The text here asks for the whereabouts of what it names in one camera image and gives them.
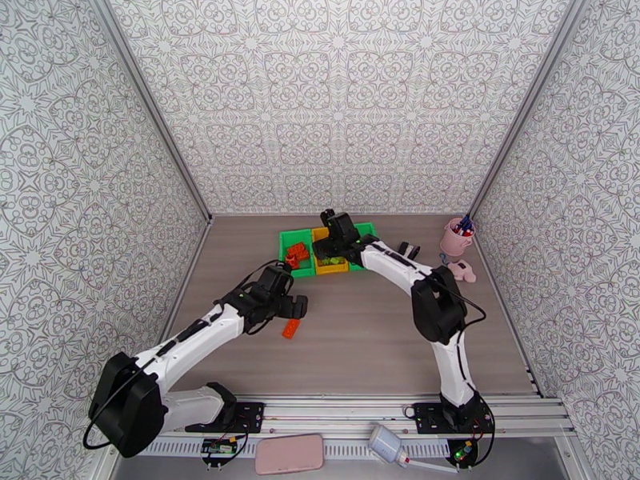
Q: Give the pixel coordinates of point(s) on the green lego brick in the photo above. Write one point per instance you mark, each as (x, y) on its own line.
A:
(341, 262)
(325, 262)

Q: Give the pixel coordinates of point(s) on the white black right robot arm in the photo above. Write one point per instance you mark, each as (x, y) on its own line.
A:
(395, 263)

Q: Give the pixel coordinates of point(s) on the yellow plastic bin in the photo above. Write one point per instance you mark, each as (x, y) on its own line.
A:
(330, 270)

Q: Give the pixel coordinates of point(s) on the green plastic bin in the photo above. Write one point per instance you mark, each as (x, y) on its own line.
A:
(367, 227)
(306, 272)

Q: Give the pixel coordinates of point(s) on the black stapler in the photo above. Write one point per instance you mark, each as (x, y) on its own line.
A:
(411, 249)

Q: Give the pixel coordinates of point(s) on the pink pen cup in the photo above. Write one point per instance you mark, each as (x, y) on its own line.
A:
(452, 243)

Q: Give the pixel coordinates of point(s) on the pink plush toy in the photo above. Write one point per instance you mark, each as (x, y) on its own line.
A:
(464, 271)

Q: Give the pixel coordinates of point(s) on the blue pen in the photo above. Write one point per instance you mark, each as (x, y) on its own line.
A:
(464, 222)

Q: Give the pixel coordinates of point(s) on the pink phone case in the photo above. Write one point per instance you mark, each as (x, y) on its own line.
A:
(290, 453)

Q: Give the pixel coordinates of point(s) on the left circuit board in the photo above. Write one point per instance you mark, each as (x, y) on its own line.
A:
(219, 447)

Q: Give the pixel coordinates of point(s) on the circuit board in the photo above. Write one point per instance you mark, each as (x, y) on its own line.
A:
(462, 451)
(219, 447)

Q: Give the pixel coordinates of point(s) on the white plastic bottle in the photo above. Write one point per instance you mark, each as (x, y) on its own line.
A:
(385, 441)

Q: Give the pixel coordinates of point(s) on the right circuit board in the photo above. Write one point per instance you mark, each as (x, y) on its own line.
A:
(462, 451)

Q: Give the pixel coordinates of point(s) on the aluminium side rail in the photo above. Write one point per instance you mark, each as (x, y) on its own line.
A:
(529, 373)
(190, 273)

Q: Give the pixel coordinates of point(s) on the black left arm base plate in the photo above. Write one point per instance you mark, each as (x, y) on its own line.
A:
(250, 416)

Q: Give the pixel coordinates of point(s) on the aluminium front rail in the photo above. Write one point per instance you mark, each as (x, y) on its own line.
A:
(340, 411)

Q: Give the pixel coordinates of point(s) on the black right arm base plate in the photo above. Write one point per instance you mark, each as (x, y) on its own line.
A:
(425, 418)

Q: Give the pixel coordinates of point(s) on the aluminium frame post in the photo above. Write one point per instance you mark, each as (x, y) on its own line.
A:
(523, 103)
(151, 103)

